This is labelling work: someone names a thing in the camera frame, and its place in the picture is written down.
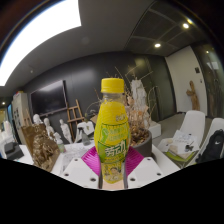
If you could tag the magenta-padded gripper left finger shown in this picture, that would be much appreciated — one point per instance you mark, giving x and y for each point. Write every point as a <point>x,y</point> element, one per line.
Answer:
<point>78,170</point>

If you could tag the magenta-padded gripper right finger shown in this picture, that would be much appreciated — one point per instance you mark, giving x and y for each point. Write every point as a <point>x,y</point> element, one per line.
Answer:
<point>145,170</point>

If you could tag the yellow drink bottle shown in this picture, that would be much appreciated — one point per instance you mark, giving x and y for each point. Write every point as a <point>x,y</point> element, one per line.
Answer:
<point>111,126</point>

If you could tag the grey pot with dried plant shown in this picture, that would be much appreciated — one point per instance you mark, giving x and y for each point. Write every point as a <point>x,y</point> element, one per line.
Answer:
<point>143,146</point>

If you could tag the clear spray bottle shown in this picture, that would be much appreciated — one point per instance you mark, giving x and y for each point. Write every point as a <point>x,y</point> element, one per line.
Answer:
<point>85,138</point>

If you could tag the white plaster bust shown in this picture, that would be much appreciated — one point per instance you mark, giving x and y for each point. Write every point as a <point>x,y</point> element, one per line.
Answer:
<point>48,128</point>
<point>65,130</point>

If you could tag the gold relief sculpture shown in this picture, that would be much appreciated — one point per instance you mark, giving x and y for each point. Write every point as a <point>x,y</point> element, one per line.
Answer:
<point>41,146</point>

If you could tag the stack of papers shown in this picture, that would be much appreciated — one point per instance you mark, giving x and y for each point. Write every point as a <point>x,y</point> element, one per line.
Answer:
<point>181,143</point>

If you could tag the wooden easel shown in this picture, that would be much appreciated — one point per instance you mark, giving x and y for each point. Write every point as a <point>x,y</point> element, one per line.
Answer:
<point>76,116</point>

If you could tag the black box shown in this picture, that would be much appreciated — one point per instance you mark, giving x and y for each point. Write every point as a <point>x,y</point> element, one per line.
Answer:
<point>13,151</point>

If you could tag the black backpack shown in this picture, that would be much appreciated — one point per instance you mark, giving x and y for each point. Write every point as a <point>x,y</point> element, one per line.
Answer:
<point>213,146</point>

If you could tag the tall white plaster sculpture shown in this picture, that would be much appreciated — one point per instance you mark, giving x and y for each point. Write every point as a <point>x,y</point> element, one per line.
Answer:
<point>138,93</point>

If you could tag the white cabinet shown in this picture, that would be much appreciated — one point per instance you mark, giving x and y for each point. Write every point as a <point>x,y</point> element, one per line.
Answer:
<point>20,110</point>

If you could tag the wooden figure sculpture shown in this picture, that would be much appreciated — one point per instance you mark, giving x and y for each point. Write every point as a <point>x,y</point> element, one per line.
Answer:
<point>193,96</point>

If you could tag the glass double door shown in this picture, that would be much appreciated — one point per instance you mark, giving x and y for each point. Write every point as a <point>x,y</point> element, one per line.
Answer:
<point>213,80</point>

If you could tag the recessed ceiling spotlight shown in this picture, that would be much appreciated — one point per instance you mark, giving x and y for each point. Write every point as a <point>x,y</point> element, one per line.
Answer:
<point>157,45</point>
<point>185,25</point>

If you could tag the long ceiling light panel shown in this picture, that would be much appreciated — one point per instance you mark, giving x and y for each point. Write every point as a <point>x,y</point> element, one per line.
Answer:
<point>33,36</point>

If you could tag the black wall screen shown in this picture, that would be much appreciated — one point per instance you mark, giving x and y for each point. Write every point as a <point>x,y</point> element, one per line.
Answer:
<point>48,98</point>

